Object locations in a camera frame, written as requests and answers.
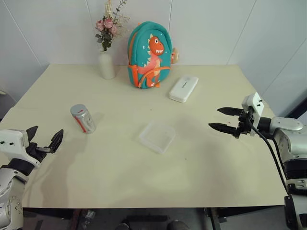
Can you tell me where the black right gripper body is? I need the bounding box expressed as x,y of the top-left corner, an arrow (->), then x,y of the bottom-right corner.
234,106 -> 254,140

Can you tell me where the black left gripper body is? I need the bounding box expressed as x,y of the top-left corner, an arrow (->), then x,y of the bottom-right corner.
25,142 -> 54,163

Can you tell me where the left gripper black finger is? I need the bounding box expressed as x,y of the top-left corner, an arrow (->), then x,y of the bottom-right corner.
47,129 -> 64,154
25,126 -> 39,144

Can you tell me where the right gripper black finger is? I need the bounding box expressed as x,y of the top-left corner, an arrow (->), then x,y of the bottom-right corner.
208,122 -> 238,138
217,107 -> 243,117

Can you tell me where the white glittery jar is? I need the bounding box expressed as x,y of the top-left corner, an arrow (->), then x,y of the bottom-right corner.
70,104 -> 97,134

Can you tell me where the clear plastic container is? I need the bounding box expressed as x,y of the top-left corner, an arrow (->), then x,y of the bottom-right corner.
138,119 -> 176,154

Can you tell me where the white rectangular case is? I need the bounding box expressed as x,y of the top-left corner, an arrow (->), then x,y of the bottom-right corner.
168,76 -> 200,103

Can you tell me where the beige plush backpack pendant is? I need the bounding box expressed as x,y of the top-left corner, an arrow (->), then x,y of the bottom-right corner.
171,47 -> 180,64

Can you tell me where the white ceramic vase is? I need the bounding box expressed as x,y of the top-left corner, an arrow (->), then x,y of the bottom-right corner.
98,50 -> 116,80

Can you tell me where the teal dinosaur backpack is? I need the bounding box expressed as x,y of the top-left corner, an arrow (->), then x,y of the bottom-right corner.
127,21 -> 174,90

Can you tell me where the pink dried flower bouquet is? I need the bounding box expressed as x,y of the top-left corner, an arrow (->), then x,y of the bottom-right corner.
95,0 -> 131,52

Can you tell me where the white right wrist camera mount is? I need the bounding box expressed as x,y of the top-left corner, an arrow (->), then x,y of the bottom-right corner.
241,92 -> 265,137

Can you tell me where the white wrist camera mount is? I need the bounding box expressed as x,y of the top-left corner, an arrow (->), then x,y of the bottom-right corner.
0,129 -> 41,169
241,92 -> 265,137

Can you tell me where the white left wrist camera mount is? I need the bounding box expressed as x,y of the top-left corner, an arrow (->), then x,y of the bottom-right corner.
0,129 -> 41,169

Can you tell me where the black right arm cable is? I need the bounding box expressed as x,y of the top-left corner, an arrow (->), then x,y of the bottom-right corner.
247,112 -> 290,195

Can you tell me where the black metal table frame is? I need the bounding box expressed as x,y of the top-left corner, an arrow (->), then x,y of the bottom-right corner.
203,207 -> 227,230

